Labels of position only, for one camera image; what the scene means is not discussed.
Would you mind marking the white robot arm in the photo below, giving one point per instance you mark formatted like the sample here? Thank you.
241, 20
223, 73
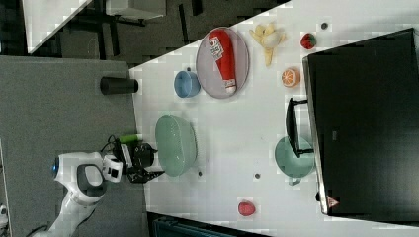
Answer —
86, 175

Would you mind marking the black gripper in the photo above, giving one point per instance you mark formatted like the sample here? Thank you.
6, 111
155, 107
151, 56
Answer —
138, 156

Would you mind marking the green oval strainer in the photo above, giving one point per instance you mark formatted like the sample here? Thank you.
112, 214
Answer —
176, 145

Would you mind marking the white side table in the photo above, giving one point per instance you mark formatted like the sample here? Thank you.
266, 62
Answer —
43, 18

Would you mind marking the black cylinder post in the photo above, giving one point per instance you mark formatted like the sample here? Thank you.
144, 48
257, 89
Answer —
113, 86

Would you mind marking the red strawberry toy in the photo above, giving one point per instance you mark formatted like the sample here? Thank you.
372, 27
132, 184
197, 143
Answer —
246, 208
308, 41

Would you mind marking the peeled banana toy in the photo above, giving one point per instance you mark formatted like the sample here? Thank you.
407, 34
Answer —
269, 38

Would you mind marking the blue metal frame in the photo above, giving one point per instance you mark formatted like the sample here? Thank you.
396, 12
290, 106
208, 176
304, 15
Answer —
160, 225

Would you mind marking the blue cup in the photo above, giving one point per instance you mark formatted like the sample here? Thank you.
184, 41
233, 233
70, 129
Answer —
186, 84

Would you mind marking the red ketchup bottle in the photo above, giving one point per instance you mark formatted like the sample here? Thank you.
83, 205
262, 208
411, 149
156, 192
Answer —
221, 49

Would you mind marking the orange half toy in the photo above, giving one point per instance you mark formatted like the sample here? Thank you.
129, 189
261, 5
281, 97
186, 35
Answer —
290, 77

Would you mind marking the pink round plate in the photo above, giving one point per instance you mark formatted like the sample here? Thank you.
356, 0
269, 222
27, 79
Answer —
208, 73

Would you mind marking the black toaster oven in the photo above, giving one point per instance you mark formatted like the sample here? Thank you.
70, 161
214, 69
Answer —
363, 105

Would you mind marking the green marker object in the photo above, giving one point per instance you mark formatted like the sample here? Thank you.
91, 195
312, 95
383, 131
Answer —
130, 138

